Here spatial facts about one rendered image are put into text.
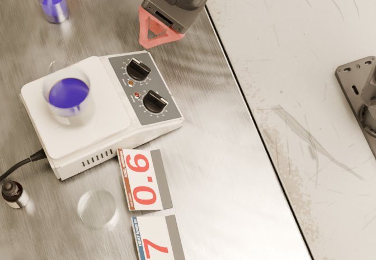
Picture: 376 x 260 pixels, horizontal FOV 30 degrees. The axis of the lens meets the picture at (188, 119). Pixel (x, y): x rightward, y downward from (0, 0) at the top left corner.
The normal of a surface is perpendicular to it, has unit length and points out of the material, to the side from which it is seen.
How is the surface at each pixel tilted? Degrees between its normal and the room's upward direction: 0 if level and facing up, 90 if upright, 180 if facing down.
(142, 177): 40
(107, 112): 0
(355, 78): 0
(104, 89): 0
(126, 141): 90
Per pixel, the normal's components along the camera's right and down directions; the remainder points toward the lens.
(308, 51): 0.01, -0.37
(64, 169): 0.44, 0.84
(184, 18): 0.48, -0.51
